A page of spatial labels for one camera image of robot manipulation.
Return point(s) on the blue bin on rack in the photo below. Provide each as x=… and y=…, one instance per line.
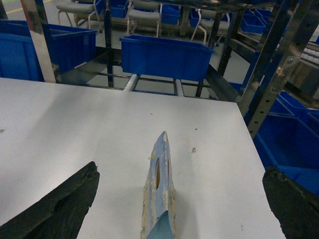
x=163, y=57

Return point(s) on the flower gift bag with figures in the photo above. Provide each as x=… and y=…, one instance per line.
x=158, y=215

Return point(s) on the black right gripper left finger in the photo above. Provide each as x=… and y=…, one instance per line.
x=60, y=213

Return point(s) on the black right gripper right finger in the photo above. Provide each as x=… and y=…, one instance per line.
x=296, y=208

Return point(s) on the steel rack post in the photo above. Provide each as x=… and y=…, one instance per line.
x=39, y=30

